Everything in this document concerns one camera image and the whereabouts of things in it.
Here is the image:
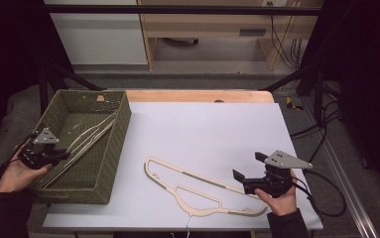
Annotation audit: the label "black chair base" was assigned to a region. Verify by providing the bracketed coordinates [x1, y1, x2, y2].
[162, 37, 199, 47]

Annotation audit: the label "aluminium rail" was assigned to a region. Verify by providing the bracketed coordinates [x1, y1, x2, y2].
[301, 98, 380, 238]

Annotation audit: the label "black horizontal frame bar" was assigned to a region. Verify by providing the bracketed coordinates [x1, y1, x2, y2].
[43, 4, 324, 17]

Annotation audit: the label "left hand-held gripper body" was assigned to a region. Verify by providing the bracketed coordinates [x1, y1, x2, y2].
[18, 128, 60, 171]

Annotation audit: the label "white sheet board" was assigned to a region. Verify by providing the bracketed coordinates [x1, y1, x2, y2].
[42, 101, 324, 231]

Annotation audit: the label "white cabinet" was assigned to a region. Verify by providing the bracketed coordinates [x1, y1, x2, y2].
[43, 0, 149, 66]

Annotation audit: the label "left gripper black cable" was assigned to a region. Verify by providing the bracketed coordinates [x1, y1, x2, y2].
[0, 132, 37, 193]

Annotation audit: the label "black curtain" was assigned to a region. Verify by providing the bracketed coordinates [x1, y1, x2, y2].
[0, 0, 74, 162]
[296, 0, 380, 202]

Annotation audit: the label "black frame strut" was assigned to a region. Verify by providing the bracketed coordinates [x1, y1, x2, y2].
[39, 62, 106, 116]
[260, 64, 324, 124]

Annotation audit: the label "white cord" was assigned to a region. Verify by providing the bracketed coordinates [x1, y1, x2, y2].
[169, 213, 192, 238]

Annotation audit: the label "green woven basket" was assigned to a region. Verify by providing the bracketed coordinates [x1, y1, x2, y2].
[28, 88, 133, 205]

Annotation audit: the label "black hanging cables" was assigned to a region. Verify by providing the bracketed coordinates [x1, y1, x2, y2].
[267, 1, 309, 70]

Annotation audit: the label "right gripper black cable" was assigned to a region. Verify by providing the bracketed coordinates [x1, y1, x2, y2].
[291, 170, 347, 218]

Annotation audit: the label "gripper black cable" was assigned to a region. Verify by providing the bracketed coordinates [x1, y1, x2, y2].
[0, 132, 37, 193]
[291, 170, 347, 218]

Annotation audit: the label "light wooden desk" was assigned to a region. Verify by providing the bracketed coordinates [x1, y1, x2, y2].
[137, 0, 324, 71]

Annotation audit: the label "beige wooden clothes hanger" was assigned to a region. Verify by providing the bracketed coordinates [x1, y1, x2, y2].
[40, 110, 119, 189]
[144, 157, 269, 218]

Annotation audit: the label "black floor cables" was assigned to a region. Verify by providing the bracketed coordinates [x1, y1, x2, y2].
[290, 81, 343, 157]

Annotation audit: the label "person's left hand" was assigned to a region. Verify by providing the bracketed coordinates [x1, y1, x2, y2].
[0, 145, 54, 194]

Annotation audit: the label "yellow and black tool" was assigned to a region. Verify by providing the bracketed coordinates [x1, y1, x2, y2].
[285, 96, 305, 112]

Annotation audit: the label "person's right hand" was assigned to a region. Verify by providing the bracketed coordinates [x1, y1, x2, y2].
[255, 170, 299, 217]

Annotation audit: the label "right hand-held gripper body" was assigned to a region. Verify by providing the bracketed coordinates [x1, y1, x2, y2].
[242, 150, 314, 198]

